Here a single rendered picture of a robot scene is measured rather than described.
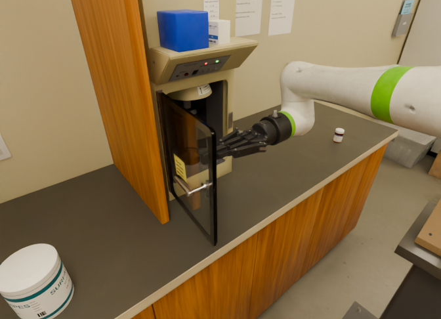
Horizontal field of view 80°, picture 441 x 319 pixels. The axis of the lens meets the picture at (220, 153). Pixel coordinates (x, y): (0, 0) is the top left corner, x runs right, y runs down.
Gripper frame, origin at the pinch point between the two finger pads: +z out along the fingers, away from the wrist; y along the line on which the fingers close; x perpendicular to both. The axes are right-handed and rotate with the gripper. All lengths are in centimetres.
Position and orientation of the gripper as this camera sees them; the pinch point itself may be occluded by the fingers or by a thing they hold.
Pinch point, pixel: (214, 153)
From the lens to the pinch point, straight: 69.8
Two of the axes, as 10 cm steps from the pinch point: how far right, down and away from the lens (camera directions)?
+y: 6.2, 4.2, -6.6
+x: 0.0, 8.4, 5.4
